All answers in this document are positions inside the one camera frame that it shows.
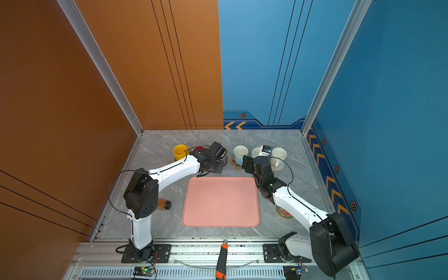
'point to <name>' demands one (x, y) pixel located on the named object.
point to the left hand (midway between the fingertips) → (219, 164)
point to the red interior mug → (198, 148)
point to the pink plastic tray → (221, 202)
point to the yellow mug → (180, 151)
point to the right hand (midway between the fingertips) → (249, 158)
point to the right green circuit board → (294, 272)
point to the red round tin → (283, 213)
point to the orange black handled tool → (221, 266)
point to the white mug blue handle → (239, 151)
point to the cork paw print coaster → (232, 161)
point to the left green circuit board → (143, 271)
